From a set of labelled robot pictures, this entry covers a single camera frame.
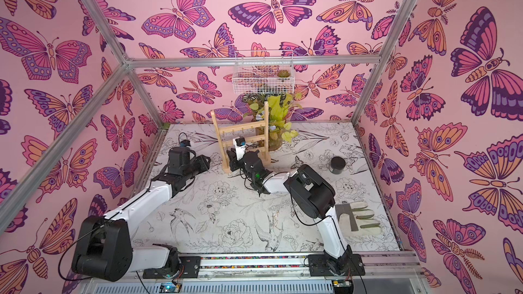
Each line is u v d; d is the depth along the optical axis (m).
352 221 0.83
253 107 0.93
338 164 1.01
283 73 0.92
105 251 0.42
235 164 0.83
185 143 0.78
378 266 0.75
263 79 1.06
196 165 0.77
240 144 0.80
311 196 0.53
